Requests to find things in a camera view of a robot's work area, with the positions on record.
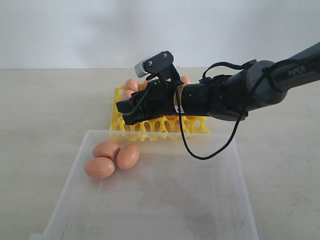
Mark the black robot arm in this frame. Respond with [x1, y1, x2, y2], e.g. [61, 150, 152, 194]
[116, 44, 320, 125]

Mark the yellow plastic egg tray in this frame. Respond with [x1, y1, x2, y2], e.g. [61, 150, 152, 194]
[110, 85, 210, 142]

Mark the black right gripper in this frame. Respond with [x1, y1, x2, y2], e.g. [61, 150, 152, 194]
[116, 79, 183, 125]

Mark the clear plastic bin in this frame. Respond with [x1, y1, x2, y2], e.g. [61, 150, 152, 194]
[30, 130, 259, 240]

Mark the brown egg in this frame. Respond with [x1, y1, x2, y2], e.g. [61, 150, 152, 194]
[185, 115, 197, 120]
[92, 140, 121, 160]
[84, 157, 115, 180]
[120, 89, 135, 101]
[124, 78, 140, 92]
[180, 76, 194, 85]
[116, 144, 140, 170]
[165, 115, 177, 120]

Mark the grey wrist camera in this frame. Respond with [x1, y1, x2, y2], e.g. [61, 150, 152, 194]
[134, 51, 180, 82]

